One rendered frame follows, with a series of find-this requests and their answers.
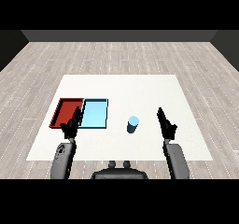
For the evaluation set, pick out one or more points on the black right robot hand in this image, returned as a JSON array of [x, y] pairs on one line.
[[167, 127]]

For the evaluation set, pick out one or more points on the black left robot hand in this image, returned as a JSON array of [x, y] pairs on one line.
[[71, 127]]

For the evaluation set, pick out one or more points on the red shallow open box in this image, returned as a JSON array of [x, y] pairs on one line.
[[66, 112]]

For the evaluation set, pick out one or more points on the light blue shallow open box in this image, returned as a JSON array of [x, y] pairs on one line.
[[94, 113]]

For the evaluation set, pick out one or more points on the small blue can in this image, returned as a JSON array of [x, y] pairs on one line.
[[133, 124]]

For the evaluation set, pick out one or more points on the dark grey robot body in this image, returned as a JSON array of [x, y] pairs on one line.
[[119, 173]]

